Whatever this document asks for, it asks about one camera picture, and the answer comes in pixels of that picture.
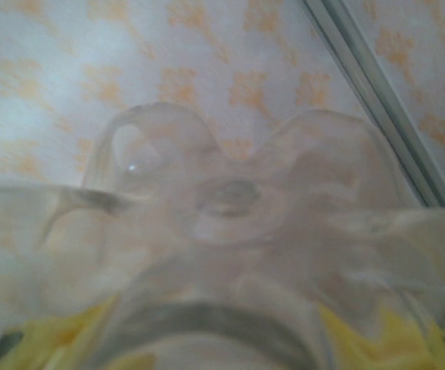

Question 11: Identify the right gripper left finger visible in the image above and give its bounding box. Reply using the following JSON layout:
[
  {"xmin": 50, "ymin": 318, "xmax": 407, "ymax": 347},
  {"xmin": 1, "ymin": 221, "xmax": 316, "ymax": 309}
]
[{"xmin": 0, "ymin": 296, "xmax": 119, "ymax": 370}]

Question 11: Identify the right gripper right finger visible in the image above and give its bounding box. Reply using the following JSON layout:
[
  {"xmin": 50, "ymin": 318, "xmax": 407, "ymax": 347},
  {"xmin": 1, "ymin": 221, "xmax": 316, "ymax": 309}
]
[{"xmin": 320, "ymin": 306, "xmax": 445, "ymax": 370}]

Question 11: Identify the red label clear bottle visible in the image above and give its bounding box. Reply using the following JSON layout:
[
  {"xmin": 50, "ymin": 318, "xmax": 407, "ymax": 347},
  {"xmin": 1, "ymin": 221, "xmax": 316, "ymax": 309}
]
[{"xmin": 0, "ymin": 102, "xmax": 445, "ymax": 370}]

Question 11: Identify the aluminium frame post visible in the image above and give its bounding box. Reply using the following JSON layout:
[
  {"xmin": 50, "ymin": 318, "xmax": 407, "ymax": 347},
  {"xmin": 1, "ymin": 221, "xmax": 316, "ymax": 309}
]
[{"xmin": 302, "ymin": 0, "xmax": 445, "ymax": 209}]

